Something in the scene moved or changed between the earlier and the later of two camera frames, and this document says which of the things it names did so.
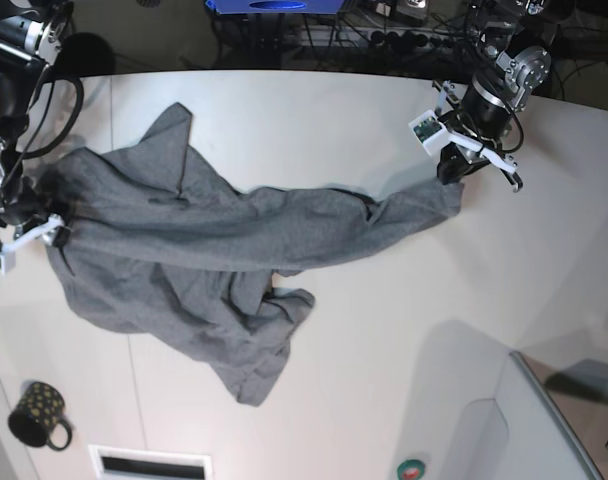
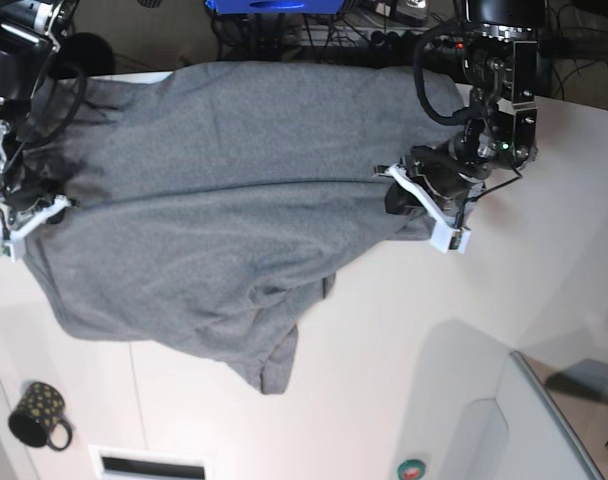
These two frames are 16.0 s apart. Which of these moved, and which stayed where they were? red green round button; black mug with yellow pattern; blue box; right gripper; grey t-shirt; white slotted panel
Moved: grey t-shirt; right gripper
Stayed: black mug with yellow pattern; white slotted panel; red green round button; blue box
